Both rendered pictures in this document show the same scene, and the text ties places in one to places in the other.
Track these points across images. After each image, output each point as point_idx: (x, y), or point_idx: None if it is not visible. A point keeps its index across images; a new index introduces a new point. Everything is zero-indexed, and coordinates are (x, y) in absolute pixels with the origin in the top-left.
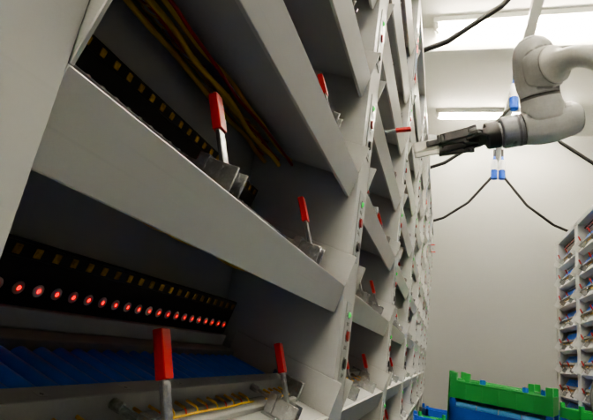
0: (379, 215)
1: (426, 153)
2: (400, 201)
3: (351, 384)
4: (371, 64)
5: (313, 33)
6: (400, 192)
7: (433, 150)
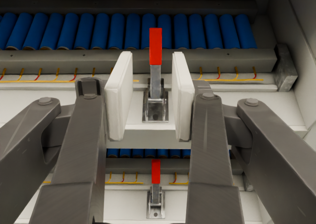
0: (151, 168)
1: (173, 102)
2: (306, 135)
3: None
4: None
5: None
6: (312, 113)
7: (176, 111)
